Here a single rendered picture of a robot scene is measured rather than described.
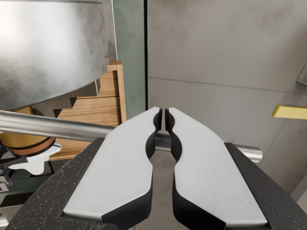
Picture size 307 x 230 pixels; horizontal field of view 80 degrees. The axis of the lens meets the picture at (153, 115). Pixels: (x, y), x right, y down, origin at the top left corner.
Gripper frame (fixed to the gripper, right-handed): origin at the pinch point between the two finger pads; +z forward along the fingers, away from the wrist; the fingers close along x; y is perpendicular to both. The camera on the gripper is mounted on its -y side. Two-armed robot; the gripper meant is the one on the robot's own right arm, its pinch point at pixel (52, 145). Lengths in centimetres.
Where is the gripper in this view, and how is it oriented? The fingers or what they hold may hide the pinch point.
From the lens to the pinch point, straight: 41.5
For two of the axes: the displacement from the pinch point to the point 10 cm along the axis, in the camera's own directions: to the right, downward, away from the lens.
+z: 9.8, -0.8, 1.6
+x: 1.7, 5.0, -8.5
